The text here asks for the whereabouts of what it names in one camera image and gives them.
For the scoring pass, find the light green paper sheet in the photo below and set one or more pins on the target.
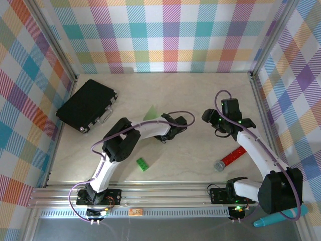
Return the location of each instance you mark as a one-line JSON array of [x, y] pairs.
[[151, 114]]

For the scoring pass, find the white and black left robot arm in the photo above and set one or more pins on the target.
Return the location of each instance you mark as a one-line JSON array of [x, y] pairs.
[[102, 173]]

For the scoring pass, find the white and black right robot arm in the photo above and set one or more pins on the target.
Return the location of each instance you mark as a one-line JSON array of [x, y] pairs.
[[260, 153]]

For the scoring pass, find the red glitter tube silver cap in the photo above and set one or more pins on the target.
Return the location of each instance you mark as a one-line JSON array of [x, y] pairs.
[[230, 158]]

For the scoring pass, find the green toy building brick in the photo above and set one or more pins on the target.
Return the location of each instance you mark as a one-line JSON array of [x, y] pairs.
[[142, 164]]

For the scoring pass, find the small orange label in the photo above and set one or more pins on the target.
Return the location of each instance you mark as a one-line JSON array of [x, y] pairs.
[[136, 212]]

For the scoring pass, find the black carrying case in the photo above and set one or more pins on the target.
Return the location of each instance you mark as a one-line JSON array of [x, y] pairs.
[[85, 100]]

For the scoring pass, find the teal marker pen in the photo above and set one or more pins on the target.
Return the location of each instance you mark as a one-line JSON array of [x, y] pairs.
[[260, 222]]

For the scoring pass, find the aluminium side rail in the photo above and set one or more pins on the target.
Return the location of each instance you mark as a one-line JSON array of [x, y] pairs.
[[57, 140], [267, 125]]

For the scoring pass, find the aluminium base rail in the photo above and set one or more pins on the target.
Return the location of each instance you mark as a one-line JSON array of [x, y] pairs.
[[163, 195]]

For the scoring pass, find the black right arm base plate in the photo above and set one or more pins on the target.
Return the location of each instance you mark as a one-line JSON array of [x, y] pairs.
[[218, 195]]

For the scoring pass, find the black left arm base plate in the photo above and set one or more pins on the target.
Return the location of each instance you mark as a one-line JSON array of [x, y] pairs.
[[114, 197]]

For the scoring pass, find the aluminium corner post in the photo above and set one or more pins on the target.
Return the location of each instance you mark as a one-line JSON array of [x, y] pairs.
[[54, 37], [272, 37]]

